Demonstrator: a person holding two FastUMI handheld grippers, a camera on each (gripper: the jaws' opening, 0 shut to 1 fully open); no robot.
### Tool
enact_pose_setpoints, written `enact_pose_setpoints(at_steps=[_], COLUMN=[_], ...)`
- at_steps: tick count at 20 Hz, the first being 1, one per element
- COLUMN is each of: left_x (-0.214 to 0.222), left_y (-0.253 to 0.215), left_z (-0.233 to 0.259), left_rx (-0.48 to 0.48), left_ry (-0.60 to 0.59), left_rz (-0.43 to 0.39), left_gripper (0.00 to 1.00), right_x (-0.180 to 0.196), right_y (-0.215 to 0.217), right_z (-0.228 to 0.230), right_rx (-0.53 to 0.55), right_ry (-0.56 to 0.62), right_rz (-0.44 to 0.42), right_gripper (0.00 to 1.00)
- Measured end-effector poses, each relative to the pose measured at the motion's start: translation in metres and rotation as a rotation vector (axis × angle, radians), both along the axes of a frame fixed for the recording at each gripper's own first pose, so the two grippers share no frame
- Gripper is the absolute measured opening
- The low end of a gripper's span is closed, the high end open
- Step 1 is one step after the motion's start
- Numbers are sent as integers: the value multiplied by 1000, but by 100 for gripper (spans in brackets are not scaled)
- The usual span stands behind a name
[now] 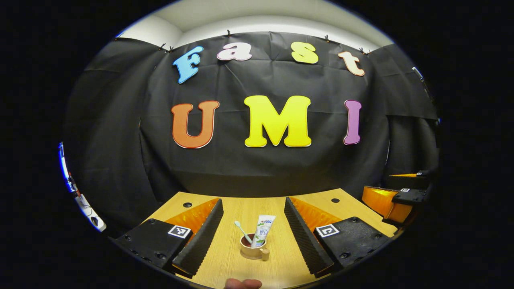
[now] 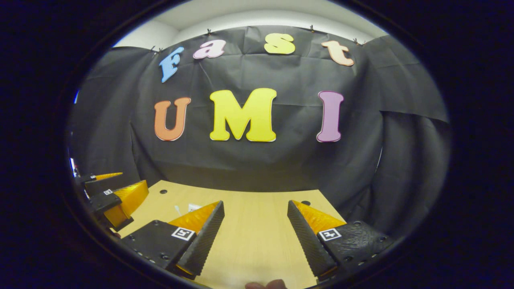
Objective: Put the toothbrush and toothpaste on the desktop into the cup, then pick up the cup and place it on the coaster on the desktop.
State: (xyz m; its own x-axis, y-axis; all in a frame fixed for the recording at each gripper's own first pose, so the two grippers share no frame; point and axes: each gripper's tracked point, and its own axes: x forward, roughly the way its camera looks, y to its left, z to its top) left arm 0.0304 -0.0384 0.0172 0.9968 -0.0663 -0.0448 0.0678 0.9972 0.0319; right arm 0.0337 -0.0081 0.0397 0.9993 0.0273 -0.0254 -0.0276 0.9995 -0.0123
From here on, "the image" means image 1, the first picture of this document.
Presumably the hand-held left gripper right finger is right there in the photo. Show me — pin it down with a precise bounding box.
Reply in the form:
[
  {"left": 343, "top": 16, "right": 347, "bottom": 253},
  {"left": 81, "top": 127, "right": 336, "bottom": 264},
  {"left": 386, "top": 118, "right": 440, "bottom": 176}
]
[{"left": 284, "top": 196, "right": 392, "bottom": 279}]

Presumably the black backdrop cloth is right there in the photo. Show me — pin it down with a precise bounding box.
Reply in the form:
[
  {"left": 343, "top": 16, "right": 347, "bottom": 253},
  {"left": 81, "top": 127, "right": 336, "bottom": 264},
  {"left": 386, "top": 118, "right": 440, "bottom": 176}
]
[{"left": 64, "top": 31, "right": 440, "bottom": 237}]

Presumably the wooden desktop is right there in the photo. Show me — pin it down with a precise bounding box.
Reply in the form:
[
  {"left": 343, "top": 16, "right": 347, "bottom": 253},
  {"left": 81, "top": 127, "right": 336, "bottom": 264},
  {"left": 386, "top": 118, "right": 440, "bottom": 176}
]
[{"left": 143, "top": 188, "right": 398, "bottom": 289}]

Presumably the pale green toothbrush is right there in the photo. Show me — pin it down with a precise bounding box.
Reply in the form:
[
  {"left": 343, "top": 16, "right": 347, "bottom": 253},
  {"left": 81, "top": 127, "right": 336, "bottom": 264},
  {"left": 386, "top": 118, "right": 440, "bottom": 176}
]
[{"left": 235, "top": 220, "right": 253, "bottom": 244}]

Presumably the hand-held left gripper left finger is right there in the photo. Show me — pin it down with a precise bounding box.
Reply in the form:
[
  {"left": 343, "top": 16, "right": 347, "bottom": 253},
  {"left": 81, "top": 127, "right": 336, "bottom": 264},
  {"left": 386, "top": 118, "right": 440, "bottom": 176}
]
[{"left": 108, "top": 198, "right": 224, "bottom": 278}]

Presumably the wooden cup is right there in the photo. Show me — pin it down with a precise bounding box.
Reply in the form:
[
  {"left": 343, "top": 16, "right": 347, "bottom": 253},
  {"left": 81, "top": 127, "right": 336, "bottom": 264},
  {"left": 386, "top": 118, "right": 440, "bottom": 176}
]
[{"left": 240, "top": 233, "right": 270, "bottom": 261}]

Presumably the white side desk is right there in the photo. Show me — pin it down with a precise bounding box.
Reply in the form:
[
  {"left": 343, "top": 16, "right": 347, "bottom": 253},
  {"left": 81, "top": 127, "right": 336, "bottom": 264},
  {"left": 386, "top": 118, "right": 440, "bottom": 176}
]
[{"left": 74, "top": 193, "right": 107, "bottom": 232}]

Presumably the computer monitor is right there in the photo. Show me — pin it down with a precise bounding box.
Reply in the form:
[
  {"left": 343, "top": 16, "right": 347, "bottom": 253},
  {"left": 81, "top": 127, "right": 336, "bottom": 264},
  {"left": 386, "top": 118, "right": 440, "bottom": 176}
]
[{"left": 58, "top": 142, "right": 77, "bottom": 193}]

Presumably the white toothpaste tube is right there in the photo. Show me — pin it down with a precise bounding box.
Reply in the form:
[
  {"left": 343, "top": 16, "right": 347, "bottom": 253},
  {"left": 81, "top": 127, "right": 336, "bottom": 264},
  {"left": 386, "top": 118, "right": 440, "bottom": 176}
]
[{"left": 251, "top": 215, "right": 277, "bottom": 248}]

